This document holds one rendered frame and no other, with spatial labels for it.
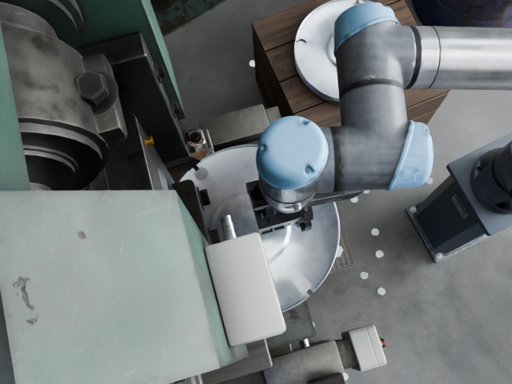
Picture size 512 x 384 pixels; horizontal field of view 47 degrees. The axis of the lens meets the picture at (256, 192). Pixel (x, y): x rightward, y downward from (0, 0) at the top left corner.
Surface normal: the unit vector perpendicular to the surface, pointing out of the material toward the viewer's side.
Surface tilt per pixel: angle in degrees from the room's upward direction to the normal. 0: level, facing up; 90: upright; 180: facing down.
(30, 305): 45
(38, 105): 51
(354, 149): 1
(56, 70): 62
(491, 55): 26
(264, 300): 0
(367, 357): 0
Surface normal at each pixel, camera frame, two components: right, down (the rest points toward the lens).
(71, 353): 0.66, -0.37
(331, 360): -0.03, -0.25
